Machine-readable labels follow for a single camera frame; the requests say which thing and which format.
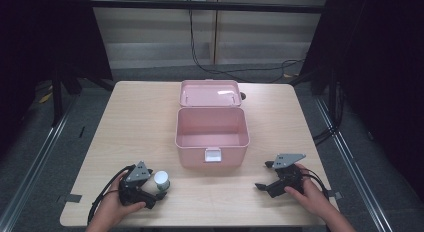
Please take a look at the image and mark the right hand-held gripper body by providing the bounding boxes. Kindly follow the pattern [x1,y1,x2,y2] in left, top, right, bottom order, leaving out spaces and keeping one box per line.
[265,153,307,199]

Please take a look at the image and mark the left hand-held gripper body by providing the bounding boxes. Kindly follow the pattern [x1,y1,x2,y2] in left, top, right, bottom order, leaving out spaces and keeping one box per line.
[118,160,156,207]

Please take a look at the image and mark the small white grey cylinder container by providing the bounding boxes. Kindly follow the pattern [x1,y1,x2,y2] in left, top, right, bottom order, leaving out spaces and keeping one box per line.
[153,170,171,192]

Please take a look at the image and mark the pink plastic storage box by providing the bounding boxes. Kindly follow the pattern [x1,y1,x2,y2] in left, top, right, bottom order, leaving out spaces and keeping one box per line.
[174,79,251,169]

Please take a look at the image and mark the person's right hand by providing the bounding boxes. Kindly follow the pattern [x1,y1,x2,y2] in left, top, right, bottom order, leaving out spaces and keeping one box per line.
[283,162,331,220]

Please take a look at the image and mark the person's left hand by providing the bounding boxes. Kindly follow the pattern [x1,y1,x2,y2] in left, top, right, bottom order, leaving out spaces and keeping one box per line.
[98,171,148,224]

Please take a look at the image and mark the black metal stand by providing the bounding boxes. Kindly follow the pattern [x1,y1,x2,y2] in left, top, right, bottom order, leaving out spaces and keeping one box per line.
[50,70,116,128]

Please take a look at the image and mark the yellow floor tape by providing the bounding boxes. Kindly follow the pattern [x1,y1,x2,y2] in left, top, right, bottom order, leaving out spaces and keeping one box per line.
[38,91,54,104]

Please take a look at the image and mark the black curtain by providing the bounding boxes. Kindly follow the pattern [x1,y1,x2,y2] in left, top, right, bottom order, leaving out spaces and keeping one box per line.
[0,0,114,156]
[299,0,424,203]

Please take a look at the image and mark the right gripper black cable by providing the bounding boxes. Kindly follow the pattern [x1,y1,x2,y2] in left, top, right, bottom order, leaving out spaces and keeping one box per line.
[299,167,330,200]

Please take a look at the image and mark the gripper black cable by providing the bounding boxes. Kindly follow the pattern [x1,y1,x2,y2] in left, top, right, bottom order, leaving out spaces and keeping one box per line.
[86,164,137,226]
[299,167,330,200]

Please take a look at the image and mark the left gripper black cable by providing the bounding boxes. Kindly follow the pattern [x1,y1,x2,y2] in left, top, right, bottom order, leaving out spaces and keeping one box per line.
[86,164,137,226]

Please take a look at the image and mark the black cable bundle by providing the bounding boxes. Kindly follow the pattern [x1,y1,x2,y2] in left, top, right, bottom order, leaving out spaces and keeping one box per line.
[312,81,346,147]

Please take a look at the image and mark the metal floor rail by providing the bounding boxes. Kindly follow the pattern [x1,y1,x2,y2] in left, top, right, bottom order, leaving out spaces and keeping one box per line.
[0,94,80,232]
[314,96,396,232]

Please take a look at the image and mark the long black power cable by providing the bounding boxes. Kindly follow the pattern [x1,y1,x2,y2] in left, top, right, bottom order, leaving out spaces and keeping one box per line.
[187,0,306,84]

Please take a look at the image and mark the black horizontal frame bar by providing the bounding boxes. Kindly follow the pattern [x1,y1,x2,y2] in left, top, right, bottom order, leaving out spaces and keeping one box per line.
[89,0,330,15]

